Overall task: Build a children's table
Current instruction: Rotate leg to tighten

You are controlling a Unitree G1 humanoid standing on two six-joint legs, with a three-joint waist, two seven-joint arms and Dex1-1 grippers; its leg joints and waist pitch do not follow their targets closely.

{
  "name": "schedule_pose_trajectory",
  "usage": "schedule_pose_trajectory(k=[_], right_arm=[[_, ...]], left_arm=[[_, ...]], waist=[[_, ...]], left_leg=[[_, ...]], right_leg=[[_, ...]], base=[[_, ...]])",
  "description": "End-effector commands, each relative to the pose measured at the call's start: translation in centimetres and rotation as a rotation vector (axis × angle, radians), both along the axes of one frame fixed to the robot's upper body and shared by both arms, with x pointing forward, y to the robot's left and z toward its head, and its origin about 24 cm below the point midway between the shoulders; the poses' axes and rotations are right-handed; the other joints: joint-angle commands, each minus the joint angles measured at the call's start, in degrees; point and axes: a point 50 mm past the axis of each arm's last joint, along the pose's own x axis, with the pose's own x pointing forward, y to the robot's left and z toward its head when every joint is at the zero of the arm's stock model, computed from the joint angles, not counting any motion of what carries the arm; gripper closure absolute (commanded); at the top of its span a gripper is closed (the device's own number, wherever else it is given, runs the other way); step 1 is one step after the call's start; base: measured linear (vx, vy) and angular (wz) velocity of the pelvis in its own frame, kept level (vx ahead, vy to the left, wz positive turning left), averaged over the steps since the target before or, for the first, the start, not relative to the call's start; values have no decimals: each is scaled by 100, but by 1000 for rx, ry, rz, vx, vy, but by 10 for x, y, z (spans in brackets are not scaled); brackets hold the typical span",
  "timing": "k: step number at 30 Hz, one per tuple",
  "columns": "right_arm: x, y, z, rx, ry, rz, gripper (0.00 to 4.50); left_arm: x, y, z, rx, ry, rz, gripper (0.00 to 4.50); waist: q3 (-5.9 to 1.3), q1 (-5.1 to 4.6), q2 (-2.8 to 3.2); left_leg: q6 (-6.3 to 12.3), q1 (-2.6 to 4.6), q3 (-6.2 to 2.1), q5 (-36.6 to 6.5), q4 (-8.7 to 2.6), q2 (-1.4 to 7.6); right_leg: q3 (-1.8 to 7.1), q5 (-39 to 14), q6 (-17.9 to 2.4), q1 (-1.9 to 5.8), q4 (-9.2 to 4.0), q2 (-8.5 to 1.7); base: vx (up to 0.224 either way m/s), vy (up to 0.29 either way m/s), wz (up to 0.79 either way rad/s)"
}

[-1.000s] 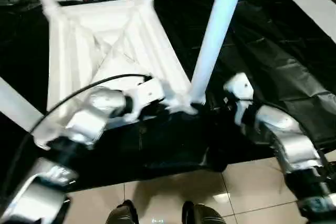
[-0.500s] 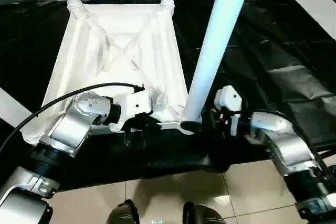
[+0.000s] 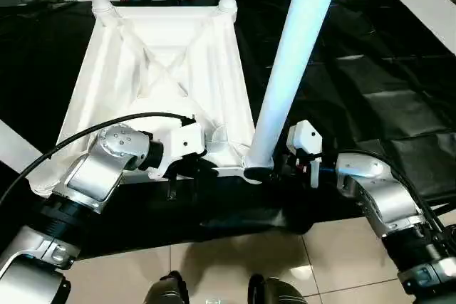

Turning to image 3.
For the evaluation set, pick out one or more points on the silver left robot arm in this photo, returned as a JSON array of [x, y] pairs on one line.
[[92, 176]]

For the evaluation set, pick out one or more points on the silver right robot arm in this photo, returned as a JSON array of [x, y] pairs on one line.
[[377, 197]]

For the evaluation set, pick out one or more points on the person's black shoes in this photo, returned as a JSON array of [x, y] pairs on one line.
[[279, 291], [167, 290]]

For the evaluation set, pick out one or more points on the white flat board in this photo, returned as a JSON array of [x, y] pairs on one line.
[[431, 16]]

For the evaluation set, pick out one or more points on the white plastic table top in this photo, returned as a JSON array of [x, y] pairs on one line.
[[164, 69]]

